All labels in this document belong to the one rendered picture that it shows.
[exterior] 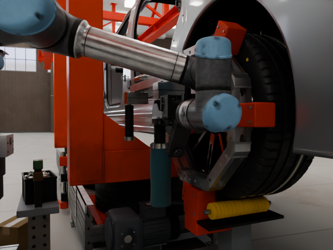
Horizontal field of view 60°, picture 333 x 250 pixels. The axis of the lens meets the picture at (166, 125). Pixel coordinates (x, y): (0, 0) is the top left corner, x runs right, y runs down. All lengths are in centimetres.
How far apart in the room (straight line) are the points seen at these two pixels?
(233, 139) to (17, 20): 64
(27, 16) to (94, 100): 88
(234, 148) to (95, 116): 76
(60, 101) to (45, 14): 277
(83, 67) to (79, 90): 11
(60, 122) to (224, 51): 287
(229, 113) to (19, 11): 43
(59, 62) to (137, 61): 273
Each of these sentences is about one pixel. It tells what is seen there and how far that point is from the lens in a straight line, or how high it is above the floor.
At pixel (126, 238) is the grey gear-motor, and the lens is 136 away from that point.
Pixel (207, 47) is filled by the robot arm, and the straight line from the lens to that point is 60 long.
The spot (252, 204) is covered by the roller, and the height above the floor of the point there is 52.
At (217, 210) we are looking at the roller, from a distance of 106.
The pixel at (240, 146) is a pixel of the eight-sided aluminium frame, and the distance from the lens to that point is 91.
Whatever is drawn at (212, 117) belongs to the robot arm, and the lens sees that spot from 56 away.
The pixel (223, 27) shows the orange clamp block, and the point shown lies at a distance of 99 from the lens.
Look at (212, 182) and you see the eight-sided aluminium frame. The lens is 102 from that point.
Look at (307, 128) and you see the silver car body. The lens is 84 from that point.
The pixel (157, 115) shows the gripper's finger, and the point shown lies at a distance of 82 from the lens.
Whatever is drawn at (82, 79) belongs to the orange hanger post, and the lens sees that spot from 144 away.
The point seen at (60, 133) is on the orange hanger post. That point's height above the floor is 68.
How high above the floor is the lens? 84
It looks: 1 degrees down
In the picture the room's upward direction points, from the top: straight up
